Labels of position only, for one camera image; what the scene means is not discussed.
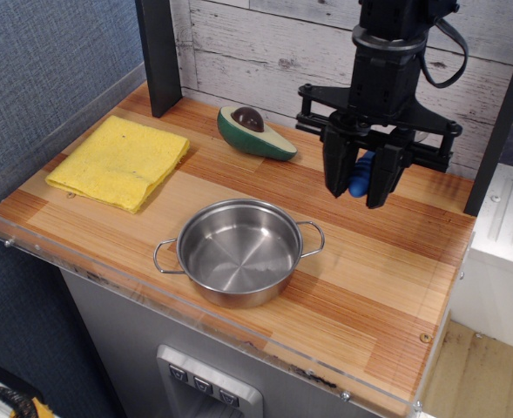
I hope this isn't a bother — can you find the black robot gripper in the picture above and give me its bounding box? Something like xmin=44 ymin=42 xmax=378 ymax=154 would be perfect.
xmin=294 ymin=56 xmax=463 ymax=210

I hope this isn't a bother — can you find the clear acrylic counter guard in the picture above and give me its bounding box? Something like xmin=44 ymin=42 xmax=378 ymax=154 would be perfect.
xmin=0 ymin=86 xmax=473 ymax=417

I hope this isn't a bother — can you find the yellow folded cloth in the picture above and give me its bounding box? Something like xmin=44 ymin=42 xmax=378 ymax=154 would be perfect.
xmin=45 ymin=116 xmax=190 ymax=213

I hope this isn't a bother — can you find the black right vertical post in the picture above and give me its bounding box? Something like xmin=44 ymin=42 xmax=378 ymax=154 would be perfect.
xmin=463 ymin=73 xmax=513 ymax=216

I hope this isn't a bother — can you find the white side cabinet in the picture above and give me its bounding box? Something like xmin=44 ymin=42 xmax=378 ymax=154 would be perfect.
xmin=449 ymin=164 xmax=513 ymax=347

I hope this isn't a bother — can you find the yellow object bottom left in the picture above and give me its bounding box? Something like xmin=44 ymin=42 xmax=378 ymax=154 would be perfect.
xmin=34 ymin=399 xmax=56 ymax=418

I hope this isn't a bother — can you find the silver dispenser button panel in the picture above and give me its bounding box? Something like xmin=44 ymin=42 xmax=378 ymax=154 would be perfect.
xmin=157 ymin=345 xmax=264 ymax=417

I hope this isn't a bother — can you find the toy avocado half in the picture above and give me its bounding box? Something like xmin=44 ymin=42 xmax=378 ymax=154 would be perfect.
xmin=217 ymin=106 xmax=298 ymax=161

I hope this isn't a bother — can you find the grey toy fridge cabinet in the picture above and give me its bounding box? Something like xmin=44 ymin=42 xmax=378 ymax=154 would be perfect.
xmin=59 ymin=267 xmax=392 ymax=418

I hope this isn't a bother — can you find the black left vertical post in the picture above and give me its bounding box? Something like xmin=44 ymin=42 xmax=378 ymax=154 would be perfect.
xmin=135 ymin=0 xmax=182 ymax=118

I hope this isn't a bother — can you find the blue handled metal fork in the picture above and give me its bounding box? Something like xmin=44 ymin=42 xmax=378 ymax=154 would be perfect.
xmin=347 ymin=138 xmax=431 ymax=200

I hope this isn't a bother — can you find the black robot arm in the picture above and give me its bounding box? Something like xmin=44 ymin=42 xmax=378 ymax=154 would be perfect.
xmin=297 ymin=1 xmax=469 ymax=209

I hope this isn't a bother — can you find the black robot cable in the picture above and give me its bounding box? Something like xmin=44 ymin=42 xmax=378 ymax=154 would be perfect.
xmin=419 ymin=17 xmax=470 ymax=90

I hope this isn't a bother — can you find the stainless steel pot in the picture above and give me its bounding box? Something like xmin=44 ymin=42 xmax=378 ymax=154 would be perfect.
xmin=152 ymin=199 xmax=326 ymax=308

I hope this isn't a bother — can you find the black vertical post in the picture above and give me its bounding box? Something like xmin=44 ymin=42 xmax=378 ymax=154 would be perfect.
xmin=135 ymin=0 xmax=182 ymax=118
xmin=463 ymin=73 xmax=513 ymax=216

